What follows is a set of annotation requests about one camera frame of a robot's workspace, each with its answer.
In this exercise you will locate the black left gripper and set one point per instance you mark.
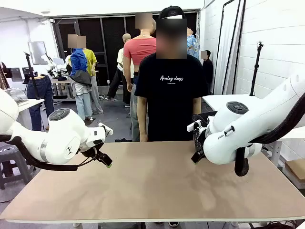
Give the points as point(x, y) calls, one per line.
point(91, 152)

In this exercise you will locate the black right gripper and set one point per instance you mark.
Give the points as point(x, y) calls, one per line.
point(203, 142)

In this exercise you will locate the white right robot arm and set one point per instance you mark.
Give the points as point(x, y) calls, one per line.
point(250, 124)

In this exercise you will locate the person's left forearm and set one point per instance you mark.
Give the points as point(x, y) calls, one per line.
point(196, 109)

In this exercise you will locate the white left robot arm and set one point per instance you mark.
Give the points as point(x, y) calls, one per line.
point(59, 138)

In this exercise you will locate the person's right hand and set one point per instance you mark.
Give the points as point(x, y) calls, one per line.
point(144, 137)

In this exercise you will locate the black crumpled cloth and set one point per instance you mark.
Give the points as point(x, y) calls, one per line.
point(123, 140)

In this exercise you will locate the person in black t-shirt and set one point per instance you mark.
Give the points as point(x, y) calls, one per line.
point(170, 95)

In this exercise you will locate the black shoe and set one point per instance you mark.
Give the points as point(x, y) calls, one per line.
point(173, 224)

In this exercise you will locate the seated person in black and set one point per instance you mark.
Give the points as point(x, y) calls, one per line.
point(207, 71)

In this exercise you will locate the grey plastic stool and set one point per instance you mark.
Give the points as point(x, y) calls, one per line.
point(14, 157)

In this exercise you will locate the half mannequin in blue jeans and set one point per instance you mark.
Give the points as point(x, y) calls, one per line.
point(40, 90)

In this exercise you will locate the brown cardboard box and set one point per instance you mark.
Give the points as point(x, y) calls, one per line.
point(296, 171)

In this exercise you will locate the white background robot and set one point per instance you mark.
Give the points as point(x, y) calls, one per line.
point(53, 65)

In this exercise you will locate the mannequin in floral blue shirt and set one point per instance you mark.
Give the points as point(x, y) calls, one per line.
point(192, 46)

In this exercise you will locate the white curtain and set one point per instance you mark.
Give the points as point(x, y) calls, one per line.
point(227, 47)

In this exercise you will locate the mannequin in red crop top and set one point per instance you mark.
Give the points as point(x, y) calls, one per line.
point(139, 50)

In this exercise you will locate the grey monitor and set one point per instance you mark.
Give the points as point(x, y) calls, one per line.
point(16, 74)

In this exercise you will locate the black baseball cap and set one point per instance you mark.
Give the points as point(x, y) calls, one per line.
point(171, 10)

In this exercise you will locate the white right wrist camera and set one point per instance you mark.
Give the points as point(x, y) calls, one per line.
point(193, 126)

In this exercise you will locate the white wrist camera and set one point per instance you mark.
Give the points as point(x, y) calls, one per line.
point(193, 126)
point(106, 128)

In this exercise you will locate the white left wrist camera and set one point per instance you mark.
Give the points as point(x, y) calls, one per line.
point(106, 128)

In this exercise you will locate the metal frame table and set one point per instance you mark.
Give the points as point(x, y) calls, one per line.
point(60, 88)

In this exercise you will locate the black camera tripod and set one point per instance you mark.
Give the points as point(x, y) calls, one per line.
point(31, 71)
point(256, 69)

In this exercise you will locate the black pipe frame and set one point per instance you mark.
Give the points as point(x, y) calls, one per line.
point(237, 47)

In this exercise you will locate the grey wall board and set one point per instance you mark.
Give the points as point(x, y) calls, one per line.
point(37, 53)

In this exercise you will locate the white head camera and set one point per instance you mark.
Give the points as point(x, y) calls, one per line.
point(175, 17)

